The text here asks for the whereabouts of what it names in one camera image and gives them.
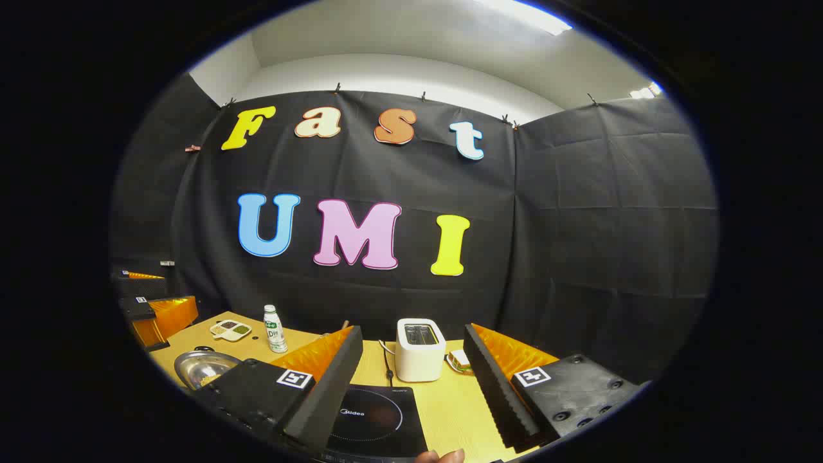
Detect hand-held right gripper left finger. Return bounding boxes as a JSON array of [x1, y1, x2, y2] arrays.
[[193, 325, 365, 452]]

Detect stainless steel pot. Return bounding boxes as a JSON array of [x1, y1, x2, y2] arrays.
[[174, 350, 243, 391]]

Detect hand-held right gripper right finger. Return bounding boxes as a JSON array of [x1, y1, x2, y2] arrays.
[[463, 323, 645, 452]]

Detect black induction cooktop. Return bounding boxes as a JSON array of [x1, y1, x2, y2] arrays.
[[320, 384, 430, 461]]

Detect white toaster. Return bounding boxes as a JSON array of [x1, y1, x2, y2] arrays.
[[395, 318, 447, 383]]

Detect white plastic bottle green label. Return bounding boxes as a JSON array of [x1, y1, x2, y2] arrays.
[[263, 304, 289, 354]]

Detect white divided seasoning tray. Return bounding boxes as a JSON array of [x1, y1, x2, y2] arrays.
[[210, 319, 253, 342]]

